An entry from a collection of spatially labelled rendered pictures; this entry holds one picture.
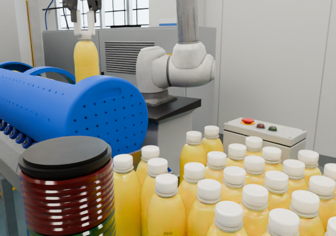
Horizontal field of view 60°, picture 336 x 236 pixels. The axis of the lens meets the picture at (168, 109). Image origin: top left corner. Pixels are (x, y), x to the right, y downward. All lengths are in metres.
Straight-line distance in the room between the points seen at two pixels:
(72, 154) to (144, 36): 2.52
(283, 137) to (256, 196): 0.33
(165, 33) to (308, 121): 1.82
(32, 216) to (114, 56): 2.80
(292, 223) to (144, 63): 1.12
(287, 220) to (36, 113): 0.74
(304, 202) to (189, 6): 1.04
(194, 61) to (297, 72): 2.17
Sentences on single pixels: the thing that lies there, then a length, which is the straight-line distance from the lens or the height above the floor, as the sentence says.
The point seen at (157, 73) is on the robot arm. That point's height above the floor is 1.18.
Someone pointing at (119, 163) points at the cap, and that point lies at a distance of 0.58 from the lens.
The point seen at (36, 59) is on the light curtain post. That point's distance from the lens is 2.18.
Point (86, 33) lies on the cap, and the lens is 0.89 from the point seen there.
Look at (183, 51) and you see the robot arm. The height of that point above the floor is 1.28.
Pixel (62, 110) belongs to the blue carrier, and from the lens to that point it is 0.81.
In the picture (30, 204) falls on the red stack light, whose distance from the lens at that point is 0.22.
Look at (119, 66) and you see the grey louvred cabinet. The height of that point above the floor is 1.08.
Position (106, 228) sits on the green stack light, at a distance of 0.23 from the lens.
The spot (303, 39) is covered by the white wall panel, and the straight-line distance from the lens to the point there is 3.37.
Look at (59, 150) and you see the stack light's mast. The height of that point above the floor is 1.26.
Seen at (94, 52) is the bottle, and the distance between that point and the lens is 0.89.
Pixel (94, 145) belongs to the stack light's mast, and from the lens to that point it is 0.22.
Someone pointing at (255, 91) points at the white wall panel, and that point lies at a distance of 3.55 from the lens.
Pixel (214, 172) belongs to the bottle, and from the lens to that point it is 0.61.
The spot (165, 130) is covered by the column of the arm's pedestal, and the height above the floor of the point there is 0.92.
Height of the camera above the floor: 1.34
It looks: 14 degrees down
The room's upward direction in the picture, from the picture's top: straight up
